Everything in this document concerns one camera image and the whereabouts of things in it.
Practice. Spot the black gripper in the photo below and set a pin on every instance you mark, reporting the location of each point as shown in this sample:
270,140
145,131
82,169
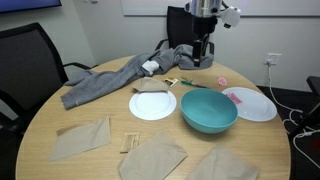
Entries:
204,25

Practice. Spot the white rolled sock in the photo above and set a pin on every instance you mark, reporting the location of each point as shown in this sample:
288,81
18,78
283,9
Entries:
150,66

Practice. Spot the black stand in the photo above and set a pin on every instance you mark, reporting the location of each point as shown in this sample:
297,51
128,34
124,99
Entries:
315,85

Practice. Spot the folded brown paper napkin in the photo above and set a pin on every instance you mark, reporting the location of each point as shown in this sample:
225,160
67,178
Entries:
150,85

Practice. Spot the brown sugar packet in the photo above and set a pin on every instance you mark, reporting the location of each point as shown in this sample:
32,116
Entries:
186,79
130,142

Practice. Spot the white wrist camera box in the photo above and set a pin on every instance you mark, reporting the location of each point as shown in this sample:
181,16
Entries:
230,16

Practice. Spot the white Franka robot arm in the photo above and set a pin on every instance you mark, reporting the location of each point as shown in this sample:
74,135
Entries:
205,7

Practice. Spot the grey hoodie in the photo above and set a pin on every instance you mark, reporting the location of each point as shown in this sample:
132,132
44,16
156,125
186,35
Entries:
100,85

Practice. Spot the pink sweetener packet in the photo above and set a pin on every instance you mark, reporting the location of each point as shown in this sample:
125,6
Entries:
222,81
234,98

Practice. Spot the white orange tea bag packet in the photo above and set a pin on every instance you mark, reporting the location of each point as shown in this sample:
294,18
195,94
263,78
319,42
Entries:
170,81

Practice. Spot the wall screen with blue picture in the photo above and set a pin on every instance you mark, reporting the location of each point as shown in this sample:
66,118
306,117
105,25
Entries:
26,4

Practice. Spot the teal bowl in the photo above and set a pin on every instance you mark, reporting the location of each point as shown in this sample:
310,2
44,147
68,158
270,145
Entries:
208,111

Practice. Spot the black mesh office chair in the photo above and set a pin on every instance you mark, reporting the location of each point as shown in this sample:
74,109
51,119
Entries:
178,26
30,66

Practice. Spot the white wall power outlet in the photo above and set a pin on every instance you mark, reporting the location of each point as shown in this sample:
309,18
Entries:
274,59

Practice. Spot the white round plate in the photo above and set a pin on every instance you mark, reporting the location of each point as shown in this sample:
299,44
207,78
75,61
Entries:
256,106
151,106

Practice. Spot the grey marker with green cap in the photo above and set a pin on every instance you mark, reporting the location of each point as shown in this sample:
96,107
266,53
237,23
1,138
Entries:
191,84

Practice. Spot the flat brown paper napkin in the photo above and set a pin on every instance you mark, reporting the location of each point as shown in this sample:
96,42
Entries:
80,138
221,166
151,160

